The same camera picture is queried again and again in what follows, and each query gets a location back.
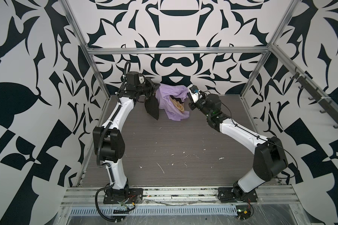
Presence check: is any purple cloth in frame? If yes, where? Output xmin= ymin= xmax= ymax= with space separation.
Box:
xmin=155 ymin=84 xmax=190 ymax=121

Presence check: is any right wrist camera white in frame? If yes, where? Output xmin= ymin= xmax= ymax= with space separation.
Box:
xmin=188 ymin=84 xmax=200 ymax=103

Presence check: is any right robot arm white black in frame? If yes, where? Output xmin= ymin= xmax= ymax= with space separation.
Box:
xmin=187 ymin=91 xmax=288 ymax=201

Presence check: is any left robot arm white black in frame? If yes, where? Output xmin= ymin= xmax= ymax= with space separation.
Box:
xmin=93 ymin=62 xmax=160 ymax=197

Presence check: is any tan cloth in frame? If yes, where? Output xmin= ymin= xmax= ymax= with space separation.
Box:
xmin=170 ymin=96 xmax=185 ymax=113

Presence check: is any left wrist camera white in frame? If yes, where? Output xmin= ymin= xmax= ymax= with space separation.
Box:
xmin=138 ymin=74 xmax=145 ymax=84

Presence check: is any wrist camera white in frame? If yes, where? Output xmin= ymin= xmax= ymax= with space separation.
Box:
xmin=188 ymin=84 xmax=200 ymax=103
xmin=138 ymin=74 xmax=145 ymax=84

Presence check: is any slotted cable duct grey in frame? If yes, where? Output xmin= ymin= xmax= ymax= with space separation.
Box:
xmin=67 ymin=205 xmax=238 ymax=217

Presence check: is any aluminium frame crossbar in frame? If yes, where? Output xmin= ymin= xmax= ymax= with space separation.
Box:
xmin=87 ymin=46 xmax=268 ymax=55

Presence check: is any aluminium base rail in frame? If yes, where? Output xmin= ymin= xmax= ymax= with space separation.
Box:
xmin=60 ymin=185 xmax=300 ymax=206

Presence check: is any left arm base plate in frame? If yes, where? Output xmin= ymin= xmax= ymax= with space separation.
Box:
xmin=103 ymin=188 xmax=144 ymax=204

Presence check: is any black hook rack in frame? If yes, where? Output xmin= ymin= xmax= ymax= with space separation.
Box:
xmin=289 ymin=67 xmax=338 ymax=129

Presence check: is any small circuit board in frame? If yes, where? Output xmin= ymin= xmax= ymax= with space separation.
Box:
xmin=236 ymin=205 xmax=254 ymax=221

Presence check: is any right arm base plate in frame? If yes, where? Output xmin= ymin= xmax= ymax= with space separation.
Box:
xmin=217 ymin=187 xmax=258 ymax=203

